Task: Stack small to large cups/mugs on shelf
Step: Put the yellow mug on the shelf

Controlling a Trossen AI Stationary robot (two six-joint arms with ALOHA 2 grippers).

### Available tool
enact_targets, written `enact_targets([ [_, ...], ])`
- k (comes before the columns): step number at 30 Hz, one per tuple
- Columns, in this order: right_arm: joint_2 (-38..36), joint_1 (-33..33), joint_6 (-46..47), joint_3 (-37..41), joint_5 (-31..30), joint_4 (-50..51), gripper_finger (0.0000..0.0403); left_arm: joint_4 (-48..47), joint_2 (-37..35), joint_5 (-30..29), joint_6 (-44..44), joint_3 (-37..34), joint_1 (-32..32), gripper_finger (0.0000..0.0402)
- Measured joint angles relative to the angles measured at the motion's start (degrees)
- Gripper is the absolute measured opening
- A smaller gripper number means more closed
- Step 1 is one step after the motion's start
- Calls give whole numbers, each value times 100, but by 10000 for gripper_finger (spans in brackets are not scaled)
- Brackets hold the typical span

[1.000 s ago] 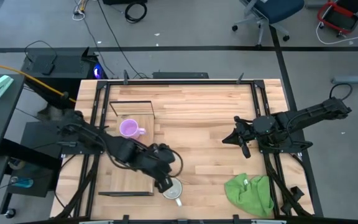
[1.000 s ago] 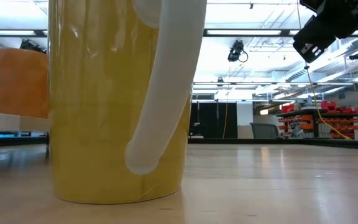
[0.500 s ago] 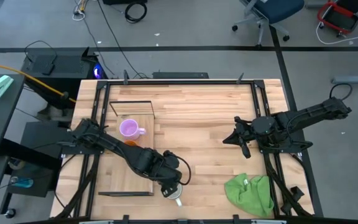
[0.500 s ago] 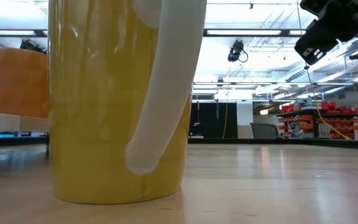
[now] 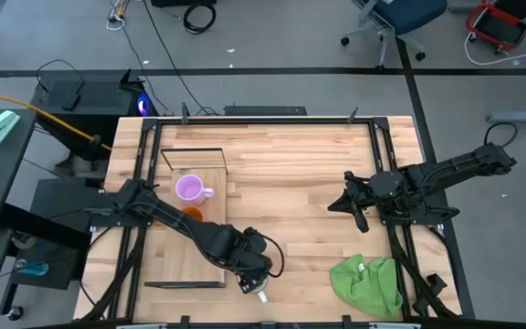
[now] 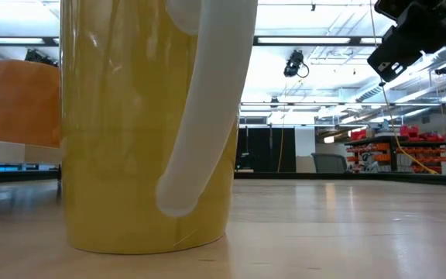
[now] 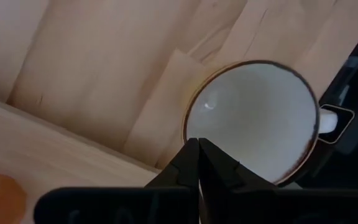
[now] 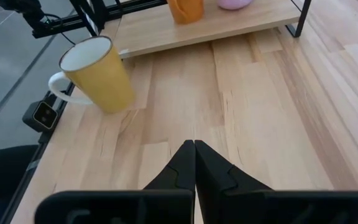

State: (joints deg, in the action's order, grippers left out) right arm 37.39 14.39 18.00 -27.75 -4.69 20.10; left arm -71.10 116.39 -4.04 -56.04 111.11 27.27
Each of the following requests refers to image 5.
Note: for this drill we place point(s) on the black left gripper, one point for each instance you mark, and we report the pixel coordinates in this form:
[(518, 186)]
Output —
[(256, 269)]

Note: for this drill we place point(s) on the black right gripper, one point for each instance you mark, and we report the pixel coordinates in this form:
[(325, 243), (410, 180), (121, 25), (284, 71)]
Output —
[(362, 196)]

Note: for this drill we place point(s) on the orange mug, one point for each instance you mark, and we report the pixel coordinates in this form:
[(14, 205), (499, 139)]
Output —
[(194, 213)]

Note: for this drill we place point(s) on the pink mug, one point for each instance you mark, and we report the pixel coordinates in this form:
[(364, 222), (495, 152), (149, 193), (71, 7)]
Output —
[(190, 188)]

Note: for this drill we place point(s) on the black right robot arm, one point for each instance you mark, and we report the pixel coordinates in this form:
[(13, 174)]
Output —
[(464, 164)]

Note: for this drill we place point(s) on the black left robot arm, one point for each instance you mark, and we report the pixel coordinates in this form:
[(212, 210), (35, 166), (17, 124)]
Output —
[(185, 224)]

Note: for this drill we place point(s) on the green cloth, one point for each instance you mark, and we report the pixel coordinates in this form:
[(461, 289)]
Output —
[(368, 288)]

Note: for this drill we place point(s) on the black power strip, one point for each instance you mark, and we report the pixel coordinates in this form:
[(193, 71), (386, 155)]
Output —
[(263, 110)]

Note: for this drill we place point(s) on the grey desk foot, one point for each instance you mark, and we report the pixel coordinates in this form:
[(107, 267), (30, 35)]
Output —
[(518, 116)]

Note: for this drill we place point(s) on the blue office chair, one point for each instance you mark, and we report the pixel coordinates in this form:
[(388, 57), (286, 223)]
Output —
[(404, 11)]

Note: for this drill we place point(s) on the black equipment stand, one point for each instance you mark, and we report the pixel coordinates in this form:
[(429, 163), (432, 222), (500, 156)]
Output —
[(57, 196)]

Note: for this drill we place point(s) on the blue translucent bottle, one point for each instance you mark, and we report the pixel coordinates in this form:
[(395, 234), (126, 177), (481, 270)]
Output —
[(32, 268)]

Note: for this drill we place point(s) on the red-framed black cart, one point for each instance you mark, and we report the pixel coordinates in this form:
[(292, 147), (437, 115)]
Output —
[(500, 27)]

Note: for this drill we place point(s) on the black computer tower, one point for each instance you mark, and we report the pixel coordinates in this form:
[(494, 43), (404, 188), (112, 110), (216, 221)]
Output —
[(94, 96)]

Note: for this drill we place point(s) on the mint green stapler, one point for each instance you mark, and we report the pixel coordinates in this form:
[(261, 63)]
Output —
[(0, 125)]

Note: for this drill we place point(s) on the black aluminium rig frame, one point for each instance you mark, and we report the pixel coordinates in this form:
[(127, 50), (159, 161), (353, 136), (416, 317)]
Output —
[(263, 121)]

